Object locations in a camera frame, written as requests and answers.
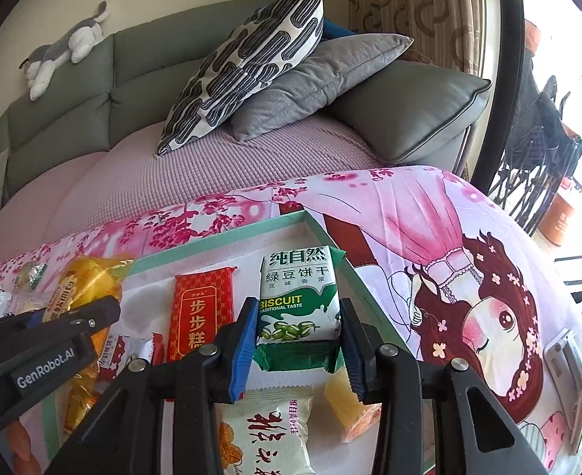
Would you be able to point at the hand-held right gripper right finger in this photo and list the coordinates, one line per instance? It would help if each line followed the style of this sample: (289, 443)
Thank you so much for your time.
(352, 356)

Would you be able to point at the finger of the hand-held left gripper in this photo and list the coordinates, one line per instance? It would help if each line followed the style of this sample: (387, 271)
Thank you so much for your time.
(93, 316)
(33, 317)

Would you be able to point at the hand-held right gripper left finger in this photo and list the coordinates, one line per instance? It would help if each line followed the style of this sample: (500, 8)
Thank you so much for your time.
(244, 351)

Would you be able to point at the yellow snack packet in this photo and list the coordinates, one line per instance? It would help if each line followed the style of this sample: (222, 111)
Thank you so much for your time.
(88, 277)

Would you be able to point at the red gold snack packet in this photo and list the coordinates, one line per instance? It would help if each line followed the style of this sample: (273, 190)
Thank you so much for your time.
(199, 307)

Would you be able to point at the green white biscuit packet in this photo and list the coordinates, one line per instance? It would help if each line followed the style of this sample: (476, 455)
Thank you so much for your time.
(295, 297)

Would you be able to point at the white snack packet red print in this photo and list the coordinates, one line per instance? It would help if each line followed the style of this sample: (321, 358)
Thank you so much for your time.
(271, 435)

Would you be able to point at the white tray teal rim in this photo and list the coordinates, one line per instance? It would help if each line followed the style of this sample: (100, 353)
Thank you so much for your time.
(251, 257)

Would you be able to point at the person's left hand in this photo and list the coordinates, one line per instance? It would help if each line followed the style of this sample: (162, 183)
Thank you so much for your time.
(23, 448)

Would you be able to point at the clear packet round cookies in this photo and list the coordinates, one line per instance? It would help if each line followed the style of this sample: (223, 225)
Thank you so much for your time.
(31, 274)

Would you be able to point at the yellow jelly candy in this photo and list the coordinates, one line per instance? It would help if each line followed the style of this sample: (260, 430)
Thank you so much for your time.
(342, 398)

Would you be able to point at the small orange packet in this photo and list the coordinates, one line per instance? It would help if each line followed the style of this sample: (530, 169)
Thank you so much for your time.
(365, 428)

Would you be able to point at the pink sofa cover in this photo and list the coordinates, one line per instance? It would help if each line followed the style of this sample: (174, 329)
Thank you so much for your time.
(172, 173)

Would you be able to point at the pink printed blanket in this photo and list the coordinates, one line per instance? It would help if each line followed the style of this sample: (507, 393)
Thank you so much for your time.
(469, 217)

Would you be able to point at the grey sofa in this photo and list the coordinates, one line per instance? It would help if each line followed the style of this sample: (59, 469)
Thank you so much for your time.
(137, 79)

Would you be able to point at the orange bucket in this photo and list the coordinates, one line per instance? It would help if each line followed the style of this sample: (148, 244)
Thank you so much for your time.
(563, 220)

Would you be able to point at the black drying rack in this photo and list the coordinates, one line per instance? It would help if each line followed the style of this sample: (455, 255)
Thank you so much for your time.
(533, 158)

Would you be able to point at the grey white plush cat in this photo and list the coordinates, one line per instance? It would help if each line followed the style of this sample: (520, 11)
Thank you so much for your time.
(73, 44)

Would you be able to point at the black white patterned pillow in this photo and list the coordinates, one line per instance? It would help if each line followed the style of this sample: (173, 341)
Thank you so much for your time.
(241, 69)

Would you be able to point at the blue cloth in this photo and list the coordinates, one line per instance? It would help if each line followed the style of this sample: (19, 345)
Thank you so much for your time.
(335, 29)

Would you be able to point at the patterned beige curtain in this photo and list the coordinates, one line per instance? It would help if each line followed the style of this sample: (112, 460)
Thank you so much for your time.
(419, 10)

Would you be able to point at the silver metal bracket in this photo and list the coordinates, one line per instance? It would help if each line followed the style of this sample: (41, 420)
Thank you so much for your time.
(565, 351)

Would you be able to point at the black door frame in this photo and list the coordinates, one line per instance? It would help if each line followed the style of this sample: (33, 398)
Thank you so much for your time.
(513, 59)

